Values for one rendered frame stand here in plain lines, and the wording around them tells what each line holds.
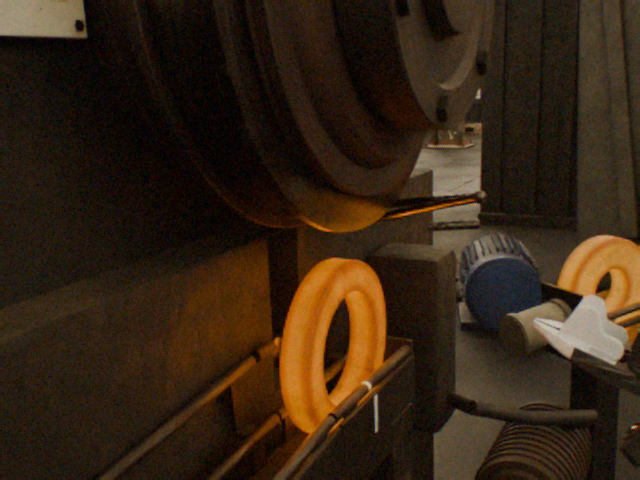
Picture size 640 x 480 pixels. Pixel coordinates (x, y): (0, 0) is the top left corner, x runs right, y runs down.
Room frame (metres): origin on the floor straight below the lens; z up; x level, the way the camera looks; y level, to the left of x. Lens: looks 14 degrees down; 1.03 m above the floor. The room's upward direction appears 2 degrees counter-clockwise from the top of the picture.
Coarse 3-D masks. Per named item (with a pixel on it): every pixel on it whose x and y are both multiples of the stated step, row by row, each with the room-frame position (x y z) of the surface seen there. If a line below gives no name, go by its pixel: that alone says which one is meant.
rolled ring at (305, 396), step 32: (320, 288) 0.68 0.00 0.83; (352, 288) 0.72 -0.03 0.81; (288, 320) 0.67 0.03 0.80; (320, 320) 0.66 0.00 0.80; (352, 320) 0.78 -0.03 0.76; (384, 320) 0.79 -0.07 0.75; (288, 352) 0.65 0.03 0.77; (320, 352) 0.66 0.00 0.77; (352, 352) 0.78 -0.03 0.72; (288, 384) 0.65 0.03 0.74; (320, 384) 0.66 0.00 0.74; (352, 384) 0.75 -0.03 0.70; (320, 416) 0.66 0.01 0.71
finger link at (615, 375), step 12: (576, 348) 0.71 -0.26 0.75; (576, 360) 0.71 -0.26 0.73; (588, 360) 0.70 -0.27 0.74; (600, 360) 0.70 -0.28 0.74; (588, 372) 0.70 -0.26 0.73; (600, 372) 0.69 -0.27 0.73; (612, 372) 0.68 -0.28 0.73; (624, 372) 0.68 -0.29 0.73; (612, 384) 0.68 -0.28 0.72; (624, 384) 0.68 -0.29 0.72; (636, 384) 0.67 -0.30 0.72
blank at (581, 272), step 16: (592, 240) 1.04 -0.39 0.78; (608, 240) 1.02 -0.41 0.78; (624, 240) 1.03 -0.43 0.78; (576, 256) 1.02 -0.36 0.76; (592, 256) 1.01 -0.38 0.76; (608, 256) 1.02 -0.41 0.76; (624, 256) 1.03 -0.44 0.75; (576, 272) 1.00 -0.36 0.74; (592, 272) 1.01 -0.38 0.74; (624, 272) 1.04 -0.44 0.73; (576, 288) 0.99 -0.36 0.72; (592, 288) 1.01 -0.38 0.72; (624, 288) 1.05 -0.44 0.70; (608, 304) 1.05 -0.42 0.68; (624, 304) 1.04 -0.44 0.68
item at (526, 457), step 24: (528, 408) 1.02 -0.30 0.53; (552, 408) 1.01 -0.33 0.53; (504, 432) 0.97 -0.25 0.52; (528, 432) 0.94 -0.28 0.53; (552, 432) 0.94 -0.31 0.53; (576, 432) 0.97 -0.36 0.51; (504, 456) 0.89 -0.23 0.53; (528, 456) 0.88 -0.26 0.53; (552, 456) 0.89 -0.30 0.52; (576, 456) 0.92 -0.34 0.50
